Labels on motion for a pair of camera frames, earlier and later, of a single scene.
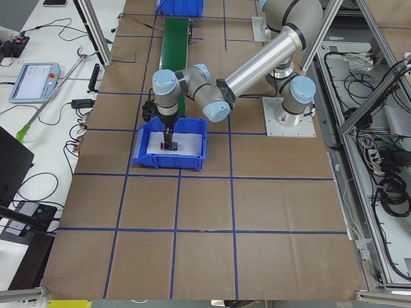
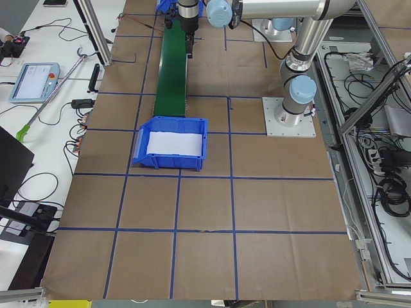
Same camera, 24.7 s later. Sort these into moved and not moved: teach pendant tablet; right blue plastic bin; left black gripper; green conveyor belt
Moved: left black gripper
Not moved: right blue plastic bin; teach pendant tablet; green conveyor belt
